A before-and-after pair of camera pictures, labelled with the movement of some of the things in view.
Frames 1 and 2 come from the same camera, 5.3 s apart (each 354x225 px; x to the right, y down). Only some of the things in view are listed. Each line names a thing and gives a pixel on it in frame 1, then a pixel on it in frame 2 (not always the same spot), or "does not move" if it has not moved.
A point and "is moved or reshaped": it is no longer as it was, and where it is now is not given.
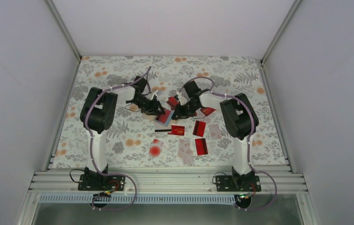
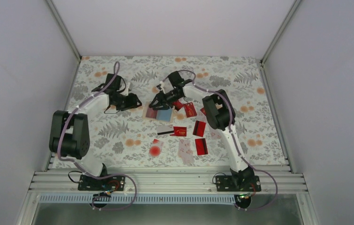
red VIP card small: (207, 110) does not move
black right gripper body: (187, 111) to (167, 100)
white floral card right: (214, 131) does not move
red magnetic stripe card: (199, 128) does not move
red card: (162, 118) is moved or reshaped
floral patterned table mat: (169, 112) does not move
